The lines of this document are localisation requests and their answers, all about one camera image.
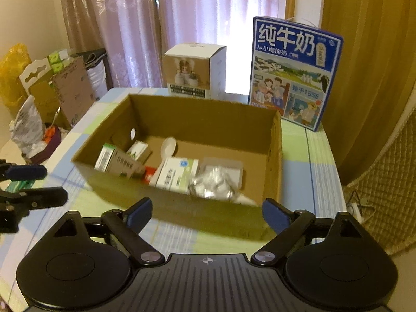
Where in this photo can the checked cloth desktop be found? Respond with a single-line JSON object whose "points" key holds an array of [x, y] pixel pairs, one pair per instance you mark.
{"points": [[308, 185]]}

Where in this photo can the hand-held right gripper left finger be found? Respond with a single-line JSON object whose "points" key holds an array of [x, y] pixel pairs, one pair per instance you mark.
{"points": [[141, 213]]}

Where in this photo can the silver white plastic bag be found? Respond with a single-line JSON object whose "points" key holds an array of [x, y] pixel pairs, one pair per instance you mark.
{"points": [[27, 126]]}

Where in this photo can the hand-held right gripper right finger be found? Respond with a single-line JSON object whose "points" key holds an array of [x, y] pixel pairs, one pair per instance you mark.
{"points": [[276, 216]]}

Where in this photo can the plain brown carton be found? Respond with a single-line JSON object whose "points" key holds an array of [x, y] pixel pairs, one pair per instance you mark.
{"points": [[44, 100]]}

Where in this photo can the brown printed carton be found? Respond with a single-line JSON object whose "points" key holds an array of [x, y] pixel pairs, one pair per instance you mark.
{"points": [[73, 91]]}

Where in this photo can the white cutout cardboard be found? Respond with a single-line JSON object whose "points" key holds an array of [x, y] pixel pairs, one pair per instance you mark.
{"points": [[34, 71]]}

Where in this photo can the white green plant medicine box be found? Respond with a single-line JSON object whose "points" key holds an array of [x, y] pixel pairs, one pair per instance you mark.
{"points": [[125, 165]]}

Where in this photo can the silver foil pouch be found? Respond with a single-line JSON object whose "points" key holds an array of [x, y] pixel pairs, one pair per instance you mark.
{"points": [[214, 182]]}

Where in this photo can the orange items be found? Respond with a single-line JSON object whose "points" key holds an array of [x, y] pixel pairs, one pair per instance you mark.
{"points": [[49, 135]]}

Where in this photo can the pink sheer curtain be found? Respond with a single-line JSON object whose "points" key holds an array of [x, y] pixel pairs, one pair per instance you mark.
{"points": [[136, 22]]}

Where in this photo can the small red packet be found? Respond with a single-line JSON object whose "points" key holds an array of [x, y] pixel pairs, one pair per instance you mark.
{"points": [[150, 174]]}

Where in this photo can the green tissue packs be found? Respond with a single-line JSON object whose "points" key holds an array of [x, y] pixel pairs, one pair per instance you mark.
{"points": [[58, 60]]}

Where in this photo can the brown cardboard box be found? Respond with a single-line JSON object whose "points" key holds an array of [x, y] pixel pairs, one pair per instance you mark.
{"points": [[211, 214]]}

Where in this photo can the white product box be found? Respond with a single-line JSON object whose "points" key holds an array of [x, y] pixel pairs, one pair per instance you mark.
{"points": [[191, 68]]}

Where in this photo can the wooden post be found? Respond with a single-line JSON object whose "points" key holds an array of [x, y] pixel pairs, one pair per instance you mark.
{"points": [[290, 6]]}

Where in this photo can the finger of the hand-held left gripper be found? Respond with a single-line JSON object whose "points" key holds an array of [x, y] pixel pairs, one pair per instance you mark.
{"points": [[45, 196], [29, 171]]}

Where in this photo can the white spoon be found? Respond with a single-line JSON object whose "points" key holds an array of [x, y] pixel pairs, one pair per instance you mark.
{"points": [[169, 146]]}

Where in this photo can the golden brown curtain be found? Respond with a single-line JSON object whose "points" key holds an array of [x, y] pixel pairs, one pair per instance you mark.
{"points": [[367, 71]]}

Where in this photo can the white power strip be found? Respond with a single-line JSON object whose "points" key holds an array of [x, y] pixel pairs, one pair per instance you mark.
{"points": [[354, 209]]}

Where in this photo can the white shopping bag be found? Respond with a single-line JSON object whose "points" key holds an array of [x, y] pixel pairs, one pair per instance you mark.
{"points": [[96, 78]]}

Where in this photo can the dark purple container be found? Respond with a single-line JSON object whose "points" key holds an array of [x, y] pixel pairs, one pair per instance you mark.
{"points": [[48, 151]]}

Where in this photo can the green packet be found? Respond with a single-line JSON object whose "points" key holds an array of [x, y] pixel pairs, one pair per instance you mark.
{"points": [[21, 186]]}

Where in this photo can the blue milk carton box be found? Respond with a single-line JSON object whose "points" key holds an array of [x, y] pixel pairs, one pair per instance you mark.
{"points": [[292, 71]]}

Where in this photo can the small green striped box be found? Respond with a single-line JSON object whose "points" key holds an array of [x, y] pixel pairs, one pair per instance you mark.
{"points": [[139, 149]]}

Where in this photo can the wicker chair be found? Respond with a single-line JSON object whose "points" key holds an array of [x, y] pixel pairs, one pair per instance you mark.
{"points": [[390, 195]]}

